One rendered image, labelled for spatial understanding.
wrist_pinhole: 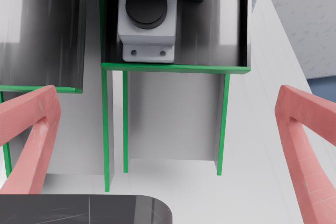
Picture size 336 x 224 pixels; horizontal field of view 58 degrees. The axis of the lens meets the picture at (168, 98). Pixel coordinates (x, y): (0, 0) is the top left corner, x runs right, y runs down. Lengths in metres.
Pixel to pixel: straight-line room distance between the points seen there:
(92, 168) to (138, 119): 0.09
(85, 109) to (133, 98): 0.07
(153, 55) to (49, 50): 0.10
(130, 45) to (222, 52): 0.09
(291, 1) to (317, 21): 0.19
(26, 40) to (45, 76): 0.04
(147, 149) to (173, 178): 0.15
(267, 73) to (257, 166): 0.22
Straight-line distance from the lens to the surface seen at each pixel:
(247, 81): 0.69
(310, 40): 1.37
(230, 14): 0.30
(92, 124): 0.43
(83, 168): 0.46
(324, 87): 1.90
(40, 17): 0.31
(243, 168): 0.61
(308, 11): 1.22
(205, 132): 0.44
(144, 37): 0.23
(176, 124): 0.43
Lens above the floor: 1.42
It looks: 61 degrees down
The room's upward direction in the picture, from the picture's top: 2 degrees clockwise
